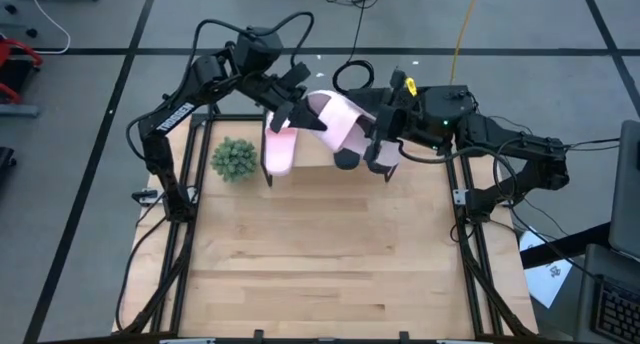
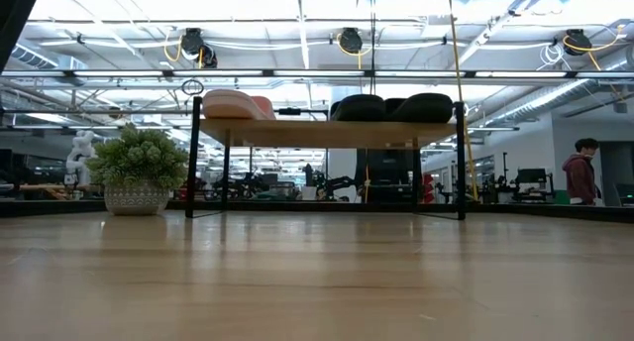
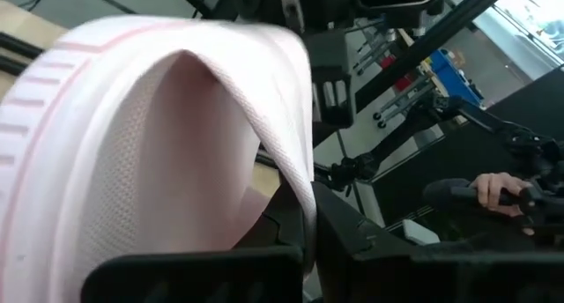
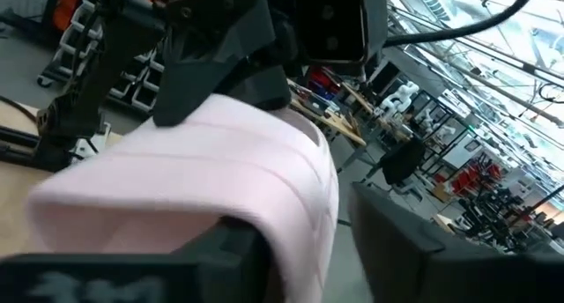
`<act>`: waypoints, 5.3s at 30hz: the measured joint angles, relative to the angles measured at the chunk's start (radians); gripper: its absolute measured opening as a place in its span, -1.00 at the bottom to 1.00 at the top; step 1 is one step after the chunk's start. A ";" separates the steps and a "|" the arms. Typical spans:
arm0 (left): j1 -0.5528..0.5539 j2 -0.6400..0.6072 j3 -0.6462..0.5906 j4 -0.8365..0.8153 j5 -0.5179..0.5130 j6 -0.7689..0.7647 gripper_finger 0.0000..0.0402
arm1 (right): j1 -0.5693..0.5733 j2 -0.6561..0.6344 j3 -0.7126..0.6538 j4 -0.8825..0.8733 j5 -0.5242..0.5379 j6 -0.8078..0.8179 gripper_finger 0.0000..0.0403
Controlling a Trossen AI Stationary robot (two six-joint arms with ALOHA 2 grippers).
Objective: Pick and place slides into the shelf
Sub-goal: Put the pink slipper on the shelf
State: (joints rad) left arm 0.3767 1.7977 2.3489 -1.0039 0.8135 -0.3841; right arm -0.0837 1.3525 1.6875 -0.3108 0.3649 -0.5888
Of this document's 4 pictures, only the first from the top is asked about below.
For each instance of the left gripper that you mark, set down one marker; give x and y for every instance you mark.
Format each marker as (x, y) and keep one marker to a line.
(290, 96)

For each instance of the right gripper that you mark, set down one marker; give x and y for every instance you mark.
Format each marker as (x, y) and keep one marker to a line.
(407, 119)

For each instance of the black slide sandal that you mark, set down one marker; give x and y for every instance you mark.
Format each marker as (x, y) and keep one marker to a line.
(376, 168)
(346, 160)

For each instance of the pink slide sandal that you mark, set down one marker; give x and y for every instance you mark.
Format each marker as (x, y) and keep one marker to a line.
(280, 154)
(340, 124)

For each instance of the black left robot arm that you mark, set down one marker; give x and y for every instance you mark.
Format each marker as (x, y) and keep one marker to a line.
(159, 154)

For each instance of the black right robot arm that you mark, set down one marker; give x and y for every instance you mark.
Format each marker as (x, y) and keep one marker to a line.
(520, 144)

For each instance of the black keyboard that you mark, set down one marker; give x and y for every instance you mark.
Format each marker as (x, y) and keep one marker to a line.
(362, 95)

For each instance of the yellow tag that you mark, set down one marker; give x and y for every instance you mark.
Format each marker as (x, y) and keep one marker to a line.
(411, 86)

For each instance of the green artificial plant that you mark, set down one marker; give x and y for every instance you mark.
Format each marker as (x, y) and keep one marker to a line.
(234, 159)

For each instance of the black stand base bar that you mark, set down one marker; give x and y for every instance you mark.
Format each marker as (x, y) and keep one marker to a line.
(565, 244)

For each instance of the white paper sheet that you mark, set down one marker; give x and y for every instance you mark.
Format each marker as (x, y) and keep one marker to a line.
(545, 284)

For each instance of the grey laptop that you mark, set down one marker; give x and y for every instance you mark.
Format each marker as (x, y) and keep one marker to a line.
(625, 194)

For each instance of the red step stool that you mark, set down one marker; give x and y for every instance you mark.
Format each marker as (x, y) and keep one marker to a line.
(15, 74)

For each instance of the wooden shelf black frame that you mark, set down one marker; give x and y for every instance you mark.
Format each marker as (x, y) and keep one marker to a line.
(315, 154)

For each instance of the black aluminium rig frame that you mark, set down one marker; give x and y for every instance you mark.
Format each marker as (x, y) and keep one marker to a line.
(235, 117)

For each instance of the silver mounting bracket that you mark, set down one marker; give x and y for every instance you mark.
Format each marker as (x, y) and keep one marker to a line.
(460, 196)

